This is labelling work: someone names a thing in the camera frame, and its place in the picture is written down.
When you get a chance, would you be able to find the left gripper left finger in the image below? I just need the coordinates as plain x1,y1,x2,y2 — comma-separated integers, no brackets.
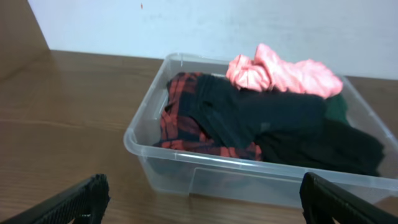
2,174,110,224

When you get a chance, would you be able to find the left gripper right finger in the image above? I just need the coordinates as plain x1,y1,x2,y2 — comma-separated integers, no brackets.
300,172,397,224

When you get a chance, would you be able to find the black cloth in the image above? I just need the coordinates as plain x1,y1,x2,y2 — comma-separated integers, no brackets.
254,119,384,177

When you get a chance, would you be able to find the green garment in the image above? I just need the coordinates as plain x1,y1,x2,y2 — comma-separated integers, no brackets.
325,94,349,125

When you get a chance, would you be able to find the dark navy garment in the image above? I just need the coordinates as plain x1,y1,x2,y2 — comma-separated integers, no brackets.
190,75,326,149

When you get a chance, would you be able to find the red navy plaid shirt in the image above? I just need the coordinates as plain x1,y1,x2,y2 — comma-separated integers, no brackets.
155,72,262,161

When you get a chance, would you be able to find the pink garment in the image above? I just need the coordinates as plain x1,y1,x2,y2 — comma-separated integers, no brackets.
226,44,343,99

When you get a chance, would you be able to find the clear plastic storage bin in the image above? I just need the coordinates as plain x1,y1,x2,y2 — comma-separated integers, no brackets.
124,53,397,208

